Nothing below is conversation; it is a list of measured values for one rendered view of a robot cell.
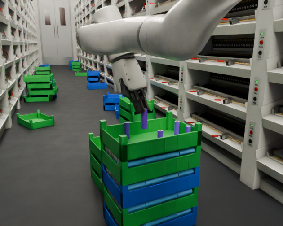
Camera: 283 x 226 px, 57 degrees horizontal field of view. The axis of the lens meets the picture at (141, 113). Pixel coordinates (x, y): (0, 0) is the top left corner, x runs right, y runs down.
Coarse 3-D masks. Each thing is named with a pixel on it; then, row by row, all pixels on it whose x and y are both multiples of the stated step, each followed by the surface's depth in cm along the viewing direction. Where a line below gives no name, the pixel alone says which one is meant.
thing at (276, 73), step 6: (282, 54) 109; (270, 60) 108; (276, 60) 109; (282, 60) 108; (270, 66) 108; (276, 66) 109; (282, 66) 108; (270, 72) 107; (276, 72) 105; (282, 72) 103; (270, 78) 108; (276, 78) 105; (282, 78) 103
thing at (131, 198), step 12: (192, 168) 94; (108, 180) 92; (168, 180) 88; (180, 180) 90; (192, 180) 93; (120, 192) 82; (132, 192) 82; (144, 192) 84; (156, 192) 87; (168, 192) 89; (120, 204) 83; (132, 204) 83
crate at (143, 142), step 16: (112, 128) 96; (160, 128) 106; (192, 128) 94; (112, 144) 84; (128, 144) 77; (144, 144) 80; (160, 144) 83; (176, 144) 86; (192, 144) 89; (128, 160) 79
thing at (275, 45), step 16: (272, 0) 103; (272, 16) 104; (256, 32) 112; (272, 32) 105; (256, 48) 113; (272, 48) 107; (256, 64) 114; (272, 96) 113; (256, 112) 116; (256, 128) 117; (256, 144) 118; (240, 176) 130; (256, 176) 122
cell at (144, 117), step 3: (144, 108) 81; (141, 114) 81; (144, 114) 80; (141, 117) 81; (144, 117) 81; (141, 120) 82; (144, 120) 81; (141, 123) 82; (144, 123) 81; (141, 126) 82; (144, 126) 81
